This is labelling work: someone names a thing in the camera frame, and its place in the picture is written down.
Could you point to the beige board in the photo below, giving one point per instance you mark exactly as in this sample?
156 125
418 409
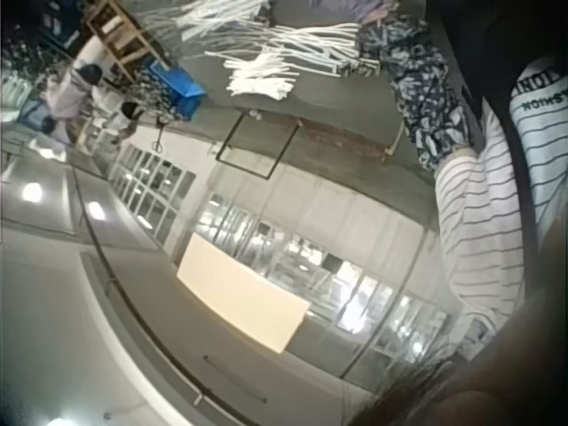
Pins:
242 293

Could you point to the bundle of short white strips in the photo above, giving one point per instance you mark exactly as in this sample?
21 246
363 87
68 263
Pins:
262 77

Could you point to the blue plastic crate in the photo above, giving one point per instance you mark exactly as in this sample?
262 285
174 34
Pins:
179 86

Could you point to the pile of long white strips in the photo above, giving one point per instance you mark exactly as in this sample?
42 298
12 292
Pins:
306 42

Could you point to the wooden rack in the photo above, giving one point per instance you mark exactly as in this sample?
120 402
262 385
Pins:
120 42

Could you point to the heap of dark patterned goods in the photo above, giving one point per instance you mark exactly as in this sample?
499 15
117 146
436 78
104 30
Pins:
31 35

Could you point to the black metal frame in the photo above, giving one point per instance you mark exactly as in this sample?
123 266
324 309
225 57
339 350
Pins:
227 143

